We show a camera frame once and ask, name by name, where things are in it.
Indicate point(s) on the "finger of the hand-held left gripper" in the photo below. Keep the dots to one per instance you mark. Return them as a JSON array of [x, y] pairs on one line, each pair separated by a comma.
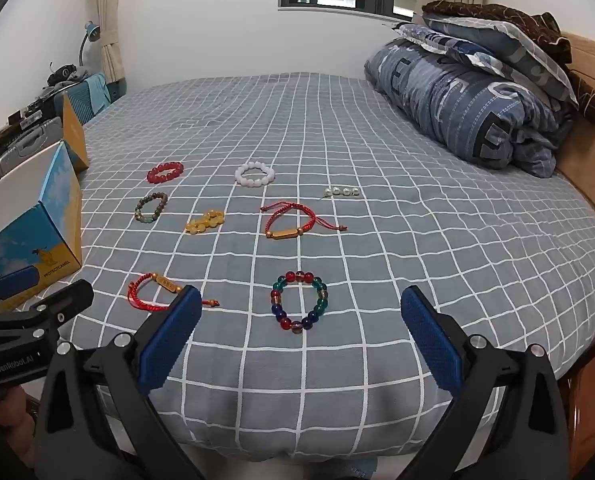
[[12, 279], [62, 300]]

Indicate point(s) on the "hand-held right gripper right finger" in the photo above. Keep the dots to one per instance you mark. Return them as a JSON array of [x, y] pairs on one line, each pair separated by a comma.
[[430, 342]]

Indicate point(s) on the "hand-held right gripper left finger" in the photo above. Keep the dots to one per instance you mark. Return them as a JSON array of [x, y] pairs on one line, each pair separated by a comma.
[[170, 342]]

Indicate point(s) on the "blue and white cardboard box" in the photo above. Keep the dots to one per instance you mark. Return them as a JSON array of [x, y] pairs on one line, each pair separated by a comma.
[[32, 230]]

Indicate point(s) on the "person's left hand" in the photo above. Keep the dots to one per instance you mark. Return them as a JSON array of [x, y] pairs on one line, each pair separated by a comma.
[[12, 420]]

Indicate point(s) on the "grey hard suitcase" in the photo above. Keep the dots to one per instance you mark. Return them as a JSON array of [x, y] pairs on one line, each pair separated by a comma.
[[24, 147]]

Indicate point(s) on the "teal hard suitcase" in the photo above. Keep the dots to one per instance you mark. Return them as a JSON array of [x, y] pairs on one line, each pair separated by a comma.
[[89, 97]]

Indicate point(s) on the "folded blue printed duvet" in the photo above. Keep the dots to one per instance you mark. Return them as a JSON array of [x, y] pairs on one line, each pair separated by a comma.
[[452, 105]]

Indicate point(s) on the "wooden headboard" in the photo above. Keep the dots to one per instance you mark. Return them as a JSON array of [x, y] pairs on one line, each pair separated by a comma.
[[592, 160]]

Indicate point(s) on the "blue desk lamp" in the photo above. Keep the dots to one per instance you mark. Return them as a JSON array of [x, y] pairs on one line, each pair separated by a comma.
[[92, 32]]

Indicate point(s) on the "blue grey patterned pillow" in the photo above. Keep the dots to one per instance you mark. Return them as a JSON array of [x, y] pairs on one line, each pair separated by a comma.
[[497, 47]]

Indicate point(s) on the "brown patterned blanket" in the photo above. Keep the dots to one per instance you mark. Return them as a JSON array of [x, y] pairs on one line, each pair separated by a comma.
[[517, 17]]

